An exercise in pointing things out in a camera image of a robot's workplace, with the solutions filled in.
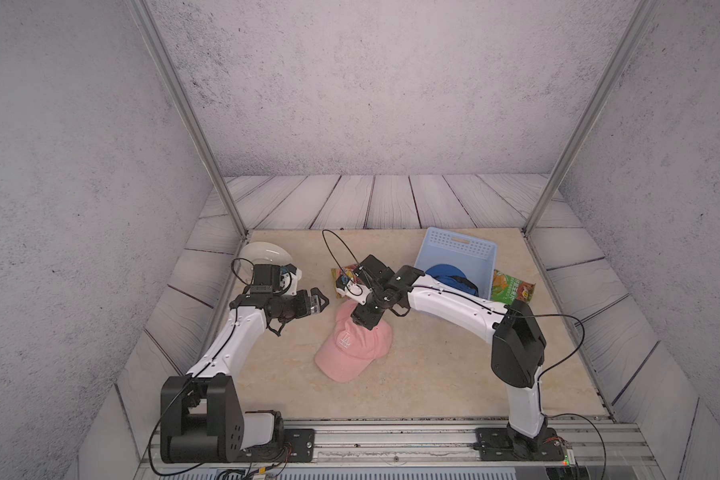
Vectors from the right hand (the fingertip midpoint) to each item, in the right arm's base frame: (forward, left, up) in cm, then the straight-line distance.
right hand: (362, 311), depth 84 cm
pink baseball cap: (-8, +3, -7) cm, 11 cm away
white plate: (+18, +32, +4) cm, 37 cm away
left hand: (+2, +12, +1) cm, 12 cm away
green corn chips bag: (+13, -47, -9) cm, 50 cm away
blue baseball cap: (+19, -30, -10) cm, 37 cm away
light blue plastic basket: (+30, -40, -12) cm, 51 cm away
